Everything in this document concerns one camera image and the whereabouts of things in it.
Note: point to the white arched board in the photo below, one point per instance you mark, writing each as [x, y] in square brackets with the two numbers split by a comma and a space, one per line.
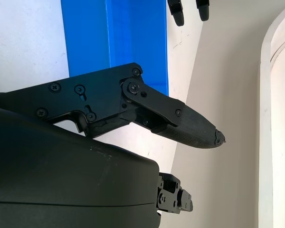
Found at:
[266, 118]

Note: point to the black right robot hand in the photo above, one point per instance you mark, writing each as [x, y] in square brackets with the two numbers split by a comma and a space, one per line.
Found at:
[50, 171]

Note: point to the blue plastic tray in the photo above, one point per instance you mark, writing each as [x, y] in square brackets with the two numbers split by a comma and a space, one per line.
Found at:
[133, 35]

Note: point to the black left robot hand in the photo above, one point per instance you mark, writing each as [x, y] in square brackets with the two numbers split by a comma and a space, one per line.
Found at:
[178, 14]

